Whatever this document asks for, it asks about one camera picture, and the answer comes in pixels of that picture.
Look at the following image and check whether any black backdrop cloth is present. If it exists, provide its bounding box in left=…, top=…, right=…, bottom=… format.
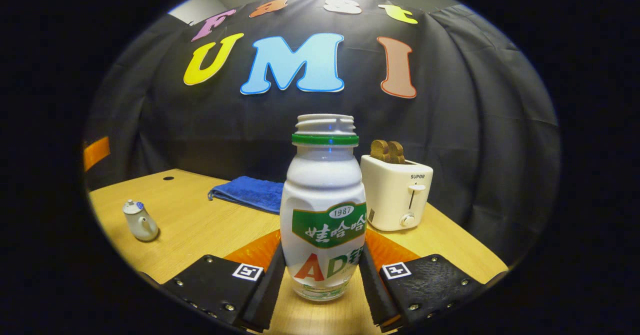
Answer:
left=82, top=0, right=562, bottom=266

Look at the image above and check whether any white toaster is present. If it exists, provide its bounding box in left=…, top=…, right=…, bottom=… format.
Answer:
left=360, top=154, right=434, bottom=232

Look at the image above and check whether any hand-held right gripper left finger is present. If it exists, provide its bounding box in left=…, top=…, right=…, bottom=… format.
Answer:
left=160, top=231, right=287, bottom=333

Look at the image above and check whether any brown bread slice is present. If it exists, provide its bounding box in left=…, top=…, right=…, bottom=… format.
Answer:
left=387, top=141, right=406, bottom=165
left=370, top=140, right=391, bottom=163

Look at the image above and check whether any blue folded towel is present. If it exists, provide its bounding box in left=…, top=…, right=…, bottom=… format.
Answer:
left=208, top=176, right=285, bottom=215

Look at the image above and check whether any white plastic water bottle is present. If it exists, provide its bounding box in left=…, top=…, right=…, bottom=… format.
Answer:
left=279, top=113, right=368, bottom=302

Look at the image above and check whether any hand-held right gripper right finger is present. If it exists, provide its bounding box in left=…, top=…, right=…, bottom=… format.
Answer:
left=357, top=229, right=485, bottom=333

